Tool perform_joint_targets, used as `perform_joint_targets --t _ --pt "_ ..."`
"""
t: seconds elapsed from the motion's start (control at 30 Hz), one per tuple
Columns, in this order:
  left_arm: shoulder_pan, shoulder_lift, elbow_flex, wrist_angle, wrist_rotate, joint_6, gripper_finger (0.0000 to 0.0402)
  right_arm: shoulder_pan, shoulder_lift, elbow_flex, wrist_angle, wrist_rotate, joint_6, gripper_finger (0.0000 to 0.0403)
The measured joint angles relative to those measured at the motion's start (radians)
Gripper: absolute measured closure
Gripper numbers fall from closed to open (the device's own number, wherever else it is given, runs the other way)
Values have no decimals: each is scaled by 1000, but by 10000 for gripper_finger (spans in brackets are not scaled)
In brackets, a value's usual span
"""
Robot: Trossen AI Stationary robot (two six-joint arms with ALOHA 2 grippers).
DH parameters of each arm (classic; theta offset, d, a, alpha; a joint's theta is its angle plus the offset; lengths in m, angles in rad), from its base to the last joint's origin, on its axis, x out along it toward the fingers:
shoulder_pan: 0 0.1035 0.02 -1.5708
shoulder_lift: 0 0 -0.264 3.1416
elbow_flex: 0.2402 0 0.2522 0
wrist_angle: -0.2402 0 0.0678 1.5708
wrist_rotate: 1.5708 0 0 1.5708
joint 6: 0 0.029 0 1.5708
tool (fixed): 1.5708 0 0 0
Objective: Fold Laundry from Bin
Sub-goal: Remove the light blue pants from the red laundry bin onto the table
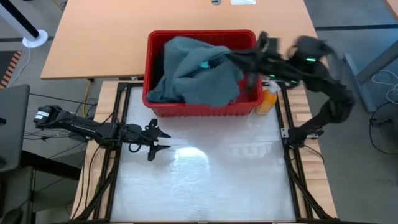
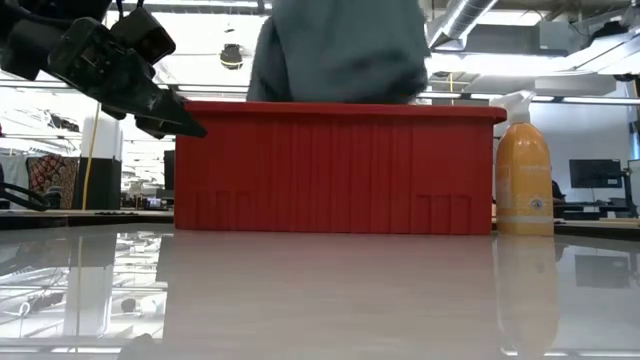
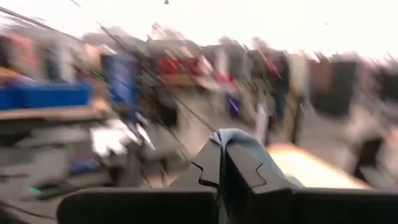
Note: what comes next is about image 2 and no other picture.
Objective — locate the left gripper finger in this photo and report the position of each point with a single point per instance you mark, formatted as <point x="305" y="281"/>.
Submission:
<point x="150" y="131"/>
<point x="170" y="115"/>

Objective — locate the grey-teal shirt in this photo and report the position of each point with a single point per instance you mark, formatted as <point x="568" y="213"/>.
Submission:
<point x="345" y="50"/>

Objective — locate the red plastic bin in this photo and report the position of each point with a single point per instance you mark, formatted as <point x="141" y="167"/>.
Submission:
<point x="330" y="170"/>

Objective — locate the black and white column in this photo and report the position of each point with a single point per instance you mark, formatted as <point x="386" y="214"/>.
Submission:
<point x="100" y="170"/>

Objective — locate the patterned cloth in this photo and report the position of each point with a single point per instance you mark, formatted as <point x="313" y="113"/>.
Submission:
<point x="52" y="180"/>

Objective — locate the light wooden desk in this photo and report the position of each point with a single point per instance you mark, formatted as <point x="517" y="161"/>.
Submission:
<point x="75" y="220"/>

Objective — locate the orange spray bottle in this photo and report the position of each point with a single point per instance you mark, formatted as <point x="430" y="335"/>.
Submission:
<point x="524" y="175"/>

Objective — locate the person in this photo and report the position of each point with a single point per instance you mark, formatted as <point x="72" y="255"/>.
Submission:
<point x="557" y="192"/>

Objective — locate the black computer monitor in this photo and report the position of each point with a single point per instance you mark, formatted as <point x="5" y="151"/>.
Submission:
<point x="595" y="173"/>

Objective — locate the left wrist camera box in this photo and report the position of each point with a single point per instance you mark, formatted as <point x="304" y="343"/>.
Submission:
<point x="145" y="35"/>

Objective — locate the black ceiling camera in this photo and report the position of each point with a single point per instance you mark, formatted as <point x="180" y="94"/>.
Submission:
<point x="231" y="56"/>

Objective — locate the silver ceiling duct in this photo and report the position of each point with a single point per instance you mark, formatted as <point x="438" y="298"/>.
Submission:
<point x="460" y="20"/>

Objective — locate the ceiling light rail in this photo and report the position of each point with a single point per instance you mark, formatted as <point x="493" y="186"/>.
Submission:
<point x="575" y="100"/>

